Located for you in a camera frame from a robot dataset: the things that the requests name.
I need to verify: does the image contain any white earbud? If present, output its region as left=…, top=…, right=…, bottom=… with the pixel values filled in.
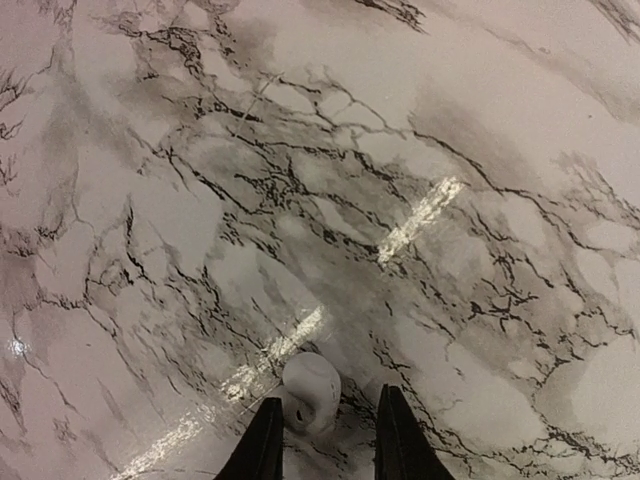
left=279, top=352, right=342, bottom=437

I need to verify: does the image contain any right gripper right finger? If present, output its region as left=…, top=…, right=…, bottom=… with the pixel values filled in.
left=374, top=384, right=454, bottom=480

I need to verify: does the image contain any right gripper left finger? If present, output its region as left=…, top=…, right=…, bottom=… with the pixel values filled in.
left=215, top=397, right=284, bottom=480

